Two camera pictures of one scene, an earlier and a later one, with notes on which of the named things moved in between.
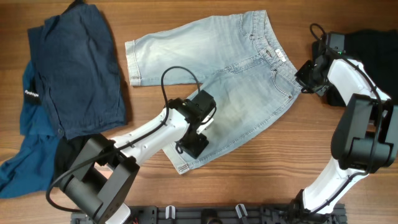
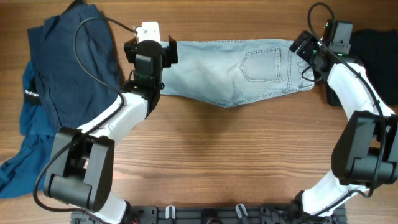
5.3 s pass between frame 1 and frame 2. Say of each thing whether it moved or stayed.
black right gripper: moved
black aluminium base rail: stayed
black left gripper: moved
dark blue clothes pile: stayed
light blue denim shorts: moved
